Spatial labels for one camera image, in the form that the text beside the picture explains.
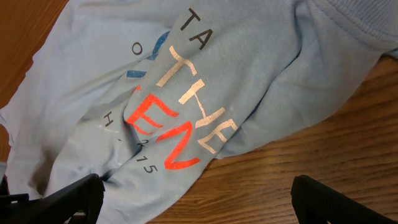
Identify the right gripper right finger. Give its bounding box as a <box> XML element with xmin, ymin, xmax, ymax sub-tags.
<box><xmin>290</xmin><ymin>175</ymin><xmax>397</xmax><ymax>224</ymax></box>

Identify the light blue printed t-shirt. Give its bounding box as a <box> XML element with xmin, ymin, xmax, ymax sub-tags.
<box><xmin>1</xmin><ymin>0</ymin><xmax>397</xmax><ymax>223</ymax></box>

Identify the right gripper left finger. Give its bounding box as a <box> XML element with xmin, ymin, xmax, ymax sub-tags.
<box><xmin>1</xmin><ymin>174</ymin><xmax>105</xmax><ymax>224</ymax></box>

